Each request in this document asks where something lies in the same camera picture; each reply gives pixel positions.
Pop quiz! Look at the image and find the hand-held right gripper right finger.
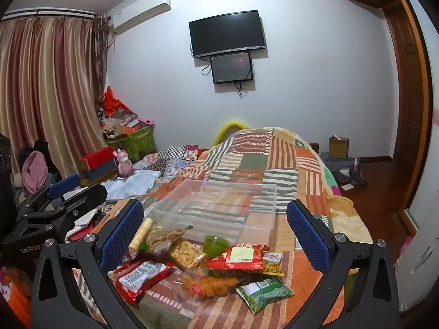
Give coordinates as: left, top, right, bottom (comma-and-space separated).
286, 199, 400, 329

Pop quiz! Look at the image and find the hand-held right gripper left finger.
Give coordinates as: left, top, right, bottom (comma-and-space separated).
31, 198, 145, 329

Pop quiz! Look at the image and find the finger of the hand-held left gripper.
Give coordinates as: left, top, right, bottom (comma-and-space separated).
16, 174, 81, 215
21, 184, 108, 228

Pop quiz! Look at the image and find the cream cracker roll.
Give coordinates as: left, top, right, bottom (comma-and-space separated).
128, 217, 154, 257

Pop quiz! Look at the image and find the brown snack bag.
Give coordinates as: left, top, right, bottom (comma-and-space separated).
146, 224, 194, 256

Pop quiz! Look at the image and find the clear plastic container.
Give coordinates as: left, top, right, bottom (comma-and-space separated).
148, 178, 278, 245

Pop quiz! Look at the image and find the clear bag of orange snacks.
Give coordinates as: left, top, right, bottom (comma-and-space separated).
180, 269, 241, 300

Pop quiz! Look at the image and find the dark flat box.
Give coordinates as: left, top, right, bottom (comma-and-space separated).
82, 164, 119, 182

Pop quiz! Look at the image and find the pink cloth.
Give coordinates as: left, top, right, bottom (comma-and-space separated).
22, 151, 49, 194

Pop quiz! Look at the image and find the red flat box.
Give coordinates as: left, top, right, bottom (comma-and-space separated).
79, 146, 118, 172

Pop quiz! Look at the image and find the small yellow snack packet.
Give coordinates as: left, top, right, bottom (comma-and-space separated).
262, 251, 285, 276

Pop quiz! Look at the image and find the red packet with white label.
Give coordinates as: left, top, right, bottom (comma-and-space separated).
108, 260, 175, 304

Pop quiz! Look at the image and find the white cloth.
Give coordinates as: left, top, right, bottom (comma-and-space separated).
101, 169, 162, 201

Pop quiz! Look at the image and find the pink plush toy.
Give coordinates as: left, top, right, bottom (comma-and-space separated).
117, 149, 135, 176

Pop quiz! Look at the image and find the yellow puffs packet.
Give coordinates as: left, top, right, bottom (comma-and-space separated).
170, 240, 206, 270

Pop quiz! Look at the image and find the green patterned box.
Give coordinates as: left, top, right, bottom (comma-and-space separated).
106, 125, 158, 161

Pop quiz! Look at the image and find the green peas packet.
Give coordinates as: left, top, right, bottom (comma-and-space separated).
236, 276, 295, 316

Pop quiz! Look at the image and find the dark bag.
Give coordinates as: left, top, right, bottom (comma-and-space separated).
320, 156, 367, 187

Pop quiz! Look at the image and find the pile of papers and boxes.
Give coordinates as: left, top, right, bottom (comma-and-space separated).
98, 108, 155, 138

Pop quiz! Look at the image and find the checkered patchwork quilt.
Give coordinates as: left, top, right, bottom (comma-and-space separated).
144, 144, 208, 179

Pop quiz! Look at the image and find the red packet with yellow label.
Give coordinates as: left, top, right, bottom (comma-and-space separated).
205, 243, 271, 271

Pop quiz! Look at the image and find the green jelly cup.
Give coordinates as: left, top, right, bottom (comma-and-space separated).
203, 235, 230, 259

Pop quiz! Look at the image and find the brown cardboard box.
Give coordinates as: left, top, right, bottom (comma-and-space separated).
328, 135, 350, 159

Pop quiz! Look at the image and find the red plastic bag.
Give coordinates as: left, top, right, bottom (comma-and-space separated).
101, 86, 126, 117

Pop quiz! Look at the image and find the striped brown curtain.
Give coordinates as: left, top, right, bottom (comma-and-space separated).
0, 12, 110, 186

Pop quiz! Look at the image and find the striped patchwork blanket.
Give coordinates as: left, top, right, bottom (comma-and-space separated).
65, 127, 374, 329

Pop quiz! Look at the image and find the yellow hoop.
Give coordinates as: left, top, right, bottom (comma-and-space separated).
212, 121, 249, 146

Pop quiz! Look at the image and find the white air conditioner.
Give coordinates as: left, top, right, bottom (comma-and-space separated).
109, 0, 171, 35

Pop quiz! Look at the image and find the brown wooden door frame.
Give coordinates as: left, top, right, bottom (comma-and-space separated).
384, 0, 433, 234

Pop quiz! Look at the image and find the small black wall monitor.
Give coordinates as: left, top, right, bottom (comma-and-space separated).
210, 52, 254, 84

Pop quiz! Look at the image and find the black wall television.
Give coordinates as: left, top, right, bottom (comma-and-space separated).
188, 10, 267, 59

